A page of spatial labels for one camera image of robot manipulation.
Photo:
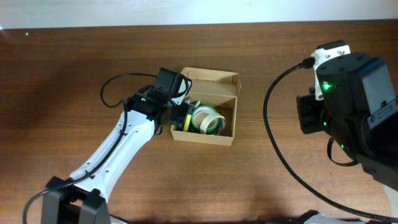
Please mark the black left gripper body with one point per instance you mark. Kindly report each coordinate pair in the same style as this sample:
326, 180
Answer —
181, 116

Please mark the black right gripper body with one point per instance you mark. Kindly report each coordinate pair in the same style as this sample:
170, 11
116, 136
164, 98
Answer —
306, 113

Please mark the yellow highlighter marker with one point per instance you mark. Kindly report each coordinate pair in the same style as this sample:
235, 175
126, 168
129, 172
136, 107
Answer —
188, 119

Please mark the green tape roll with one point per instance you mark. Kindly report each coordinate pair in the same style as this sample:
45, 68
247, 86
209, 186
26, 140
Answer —
199, 113

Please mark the beige masking tape roll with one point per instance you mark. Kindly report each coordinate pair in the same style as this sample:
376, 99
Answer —
213, 121

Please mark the brown cardboard box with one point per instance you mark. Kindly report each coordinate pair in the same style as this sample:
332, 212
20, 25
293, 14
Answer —
214, 96

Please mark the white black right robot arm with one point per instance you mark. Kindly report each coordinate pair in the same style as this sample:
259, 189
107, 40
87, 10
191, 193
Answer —
353, 101

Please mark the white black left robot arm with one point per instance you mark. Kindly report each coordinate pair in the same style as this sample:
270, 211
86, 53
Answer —
83, 197

